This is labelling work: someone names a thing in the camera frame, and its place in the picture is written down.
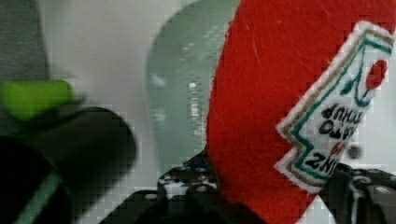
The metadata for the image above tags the green spatula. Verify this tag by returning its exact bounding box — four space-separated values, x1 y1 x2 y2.
13 172 61 224

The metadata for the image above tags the red plush ketchup bottle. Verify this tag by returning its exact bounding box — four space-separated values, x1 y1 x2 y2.
206 0 395 224

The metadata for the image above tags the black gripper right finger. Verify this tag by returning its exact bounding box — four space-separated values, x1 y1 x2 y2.
319 163 396 224

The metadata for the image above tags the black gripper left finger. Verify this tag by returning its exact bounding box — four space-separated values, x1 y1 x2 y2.
100 150 266 224

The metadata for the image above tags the lime green utensil handle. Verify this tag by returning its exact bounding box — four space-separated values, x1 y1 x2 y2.
1 80 76 121

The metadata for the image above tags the black utensil holder cup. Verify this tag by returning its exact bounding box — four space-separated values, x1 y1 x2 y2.
1 107 135 224

